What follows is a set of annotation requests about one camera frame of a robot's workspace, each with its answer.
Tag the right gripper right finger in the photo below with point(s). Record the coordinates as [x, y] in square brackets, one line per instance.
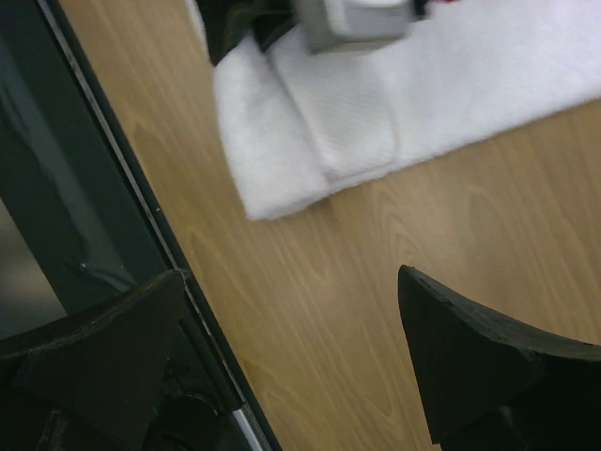
[491, 382]

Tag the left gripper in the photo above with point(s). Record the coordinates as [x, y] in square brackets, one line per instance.
[227, 22]

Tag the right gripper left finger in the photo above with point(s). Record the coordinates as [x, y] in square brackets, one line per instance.
[91, 380]

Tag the white towel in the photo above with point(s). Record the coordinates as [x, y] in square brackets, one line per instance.
[297, 127]

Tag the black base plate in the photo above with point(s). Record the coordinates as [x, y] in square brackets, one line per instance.
[95, 230]

